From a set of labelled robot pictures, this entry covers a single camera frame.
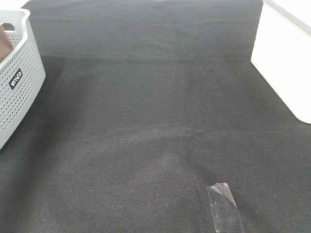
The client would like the brown microfibre towel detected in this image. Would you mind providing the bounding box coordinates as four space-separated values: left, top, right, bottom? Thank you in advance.
0 26 13 63

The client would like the clear tape strip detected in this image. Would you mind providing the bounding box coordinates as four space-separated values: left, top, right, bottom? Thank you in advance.
207 183 244 233

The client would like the grey perforated laundry basket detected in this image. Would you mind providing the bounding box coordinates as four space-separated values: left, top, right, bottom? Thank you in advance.
0 9 46 146

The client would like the white plastic bin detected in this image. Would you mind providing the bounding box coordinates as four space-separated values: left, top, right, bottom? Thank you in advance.
251 0 311 124

